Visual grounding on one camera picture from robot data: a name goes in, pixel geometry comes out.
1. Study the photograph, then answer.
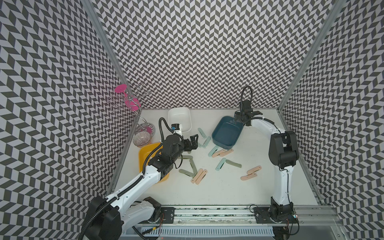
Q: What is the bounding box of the dark teal storage box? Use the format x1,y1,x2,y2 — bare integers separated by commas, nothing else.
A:
212,116,244,150

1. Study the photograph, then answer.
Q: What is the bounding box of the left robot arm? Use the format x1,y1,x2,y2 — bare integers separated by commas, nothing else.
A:
78,118,199,240

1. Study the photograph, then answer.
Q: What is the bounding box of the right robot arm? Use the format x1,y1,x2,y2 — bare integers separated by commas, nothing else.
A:
234,86,299,223

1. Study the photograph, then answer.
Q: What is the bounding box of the white storage box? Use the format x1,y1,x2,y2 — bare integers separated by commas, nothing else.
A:
168,107,192,133

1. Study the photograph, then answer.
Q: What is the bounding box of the yellow storage box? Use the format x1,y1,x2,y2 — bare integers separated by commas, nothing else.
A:
138,142,160,172

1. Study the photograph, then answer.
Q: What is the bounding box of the mint knife angled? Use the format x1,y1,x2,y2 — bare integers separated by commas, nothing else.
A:
203,137,211,148

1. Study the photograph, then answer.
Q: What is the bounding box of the mint knife top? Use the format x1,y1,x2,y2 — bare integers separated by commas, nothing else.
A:
198,128,207,139

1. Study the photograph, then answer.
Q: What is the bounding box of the mint knife centre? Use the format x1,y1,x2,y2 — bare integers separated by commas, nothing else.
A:
208,146,219,157

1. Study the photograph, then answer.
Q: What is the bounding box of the olive knife vertical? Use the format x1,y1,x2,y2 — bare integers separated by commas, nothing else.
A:
189,159,198,176

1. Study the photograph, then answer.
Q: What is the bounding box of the olive knife lower left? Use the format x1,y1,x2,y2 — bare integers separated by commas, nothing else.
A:
179,169,196,178

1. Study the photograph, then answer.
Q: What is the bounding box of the olive knife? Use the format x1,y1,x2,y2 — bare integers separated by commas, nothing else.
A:
179,169,196,178
226,160,242,168

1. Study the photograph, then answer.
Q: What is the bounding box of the mint knife lower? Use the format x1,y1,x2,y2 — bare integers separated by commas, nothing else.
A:
216,158,227,171

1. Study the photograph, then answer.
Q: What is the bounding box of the olive knife right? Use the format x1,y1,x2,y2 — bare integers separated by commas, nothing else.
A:
226,160,242,168

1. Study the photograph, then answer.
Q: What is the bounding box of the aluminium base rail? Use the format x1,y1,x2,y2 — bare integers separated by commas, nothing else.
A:
154,205,342,226

